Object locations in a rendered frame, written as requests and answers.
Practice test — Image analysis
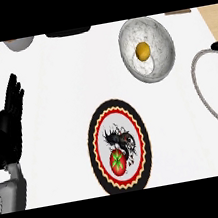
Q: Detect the black flat object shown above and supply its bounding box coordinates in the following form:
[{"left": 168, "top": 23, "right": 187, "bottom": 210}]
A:
[{"left": 44, "top": 26, "right": 93, "bottom": 41}]

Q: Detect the red tomato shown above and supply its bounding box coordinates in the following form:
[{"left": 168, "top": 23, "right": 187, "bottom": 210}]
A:
[{"left": 107, "top": 147, "right": 131, "bottom": 178}]

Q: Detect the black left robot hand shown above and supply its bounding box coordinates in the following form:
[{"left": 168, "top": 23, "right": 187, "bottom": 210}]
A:
[{"left": 0, "top": 72, "right": 39, "bottom": 172}]

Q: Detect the yellow lemon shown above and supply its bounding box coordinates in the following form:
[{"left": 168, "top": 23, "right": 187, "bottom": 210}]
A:
[{"left": 133, "top": 40, "right": 153, "bottom": 62}]

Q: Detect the brown flat object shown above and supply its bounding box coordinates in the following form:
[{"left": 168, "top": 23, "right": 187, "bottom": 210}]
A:
[{"left": 164, "top": 8, "right": 193, "bottom": 18}]

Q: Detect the white marble bowl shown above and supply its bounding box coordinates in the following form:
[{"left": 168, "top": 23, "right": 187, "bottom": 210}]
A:
[{"left": 114, "top": 12, "right": 181, "bottom": 89}]

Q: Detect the grey rimmed white pan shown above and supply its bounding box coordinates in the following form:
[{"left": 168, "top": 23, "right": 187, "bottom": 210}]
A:
[{"left": 186, "top": 46, "right": 218, "bottom": 141}]

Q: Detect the grey round bowl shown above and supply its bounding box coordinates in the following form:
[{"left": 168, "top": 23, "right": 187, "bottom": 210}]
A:
[{"left": 3, "top": 36, "right": 37, "bottom": 55}]

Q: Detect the black rimmed patterned plate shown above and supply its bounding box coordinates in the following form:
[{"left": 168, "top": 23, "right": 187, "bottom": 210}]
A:
[{"left": 80, "top": 93, "right": 159, "bottom": 198}]

